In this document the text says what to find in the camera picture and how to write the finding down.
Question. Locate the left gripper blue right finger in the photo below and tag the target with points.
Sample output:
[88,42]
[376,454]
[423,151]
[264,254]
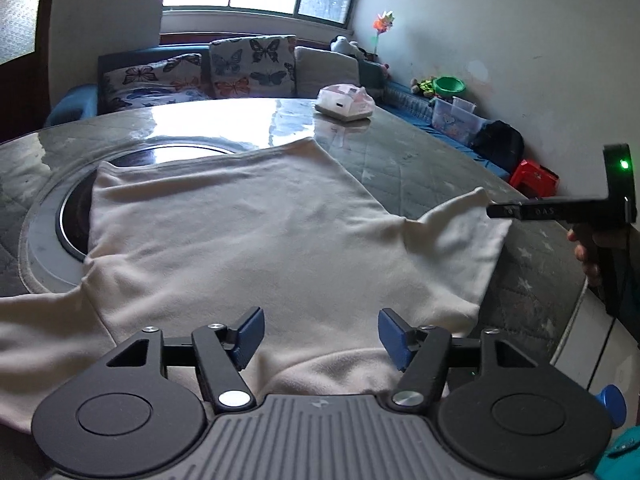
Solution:
[420,353]

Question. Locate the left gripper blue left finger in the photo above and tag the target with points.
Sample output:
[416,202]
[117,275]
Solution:
[222,351]

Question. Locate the cream white sweatshirt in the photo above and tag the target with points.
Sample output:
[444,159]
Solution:
[184,244]

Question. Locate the right hand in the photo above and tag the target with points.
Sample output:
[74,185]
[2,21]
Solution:
[589,268]

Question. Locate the red plastic box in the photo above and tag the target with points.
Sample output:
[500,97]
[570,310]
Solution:
[534,180]

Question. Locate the black backpack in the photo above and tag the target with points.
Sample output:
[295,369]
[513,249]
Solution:
[501,144]

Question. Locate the clear plastic storage box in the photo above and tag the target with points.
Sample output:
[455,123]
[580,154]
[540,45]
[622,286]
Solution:
[455,122]

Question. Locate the green plastic bowl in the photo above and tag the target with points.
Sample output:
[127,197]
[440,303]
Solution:
[448,86]

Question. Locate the pink white tissue box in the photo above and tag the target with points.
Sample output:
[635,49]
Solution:
[345,102]

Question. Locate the butterfly cushion lying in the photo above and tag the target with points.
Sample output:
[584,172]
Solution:
[169,81]

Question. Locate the butterfly cushion upright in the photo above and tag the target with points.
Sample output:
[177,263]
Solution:
[253,67]

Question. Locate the beige cushion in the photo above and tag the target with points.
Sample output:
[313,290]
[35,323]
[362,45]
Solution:
[316,69]

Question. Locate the white plush toy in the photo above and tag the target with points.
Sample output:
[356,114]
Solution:
[341,45]

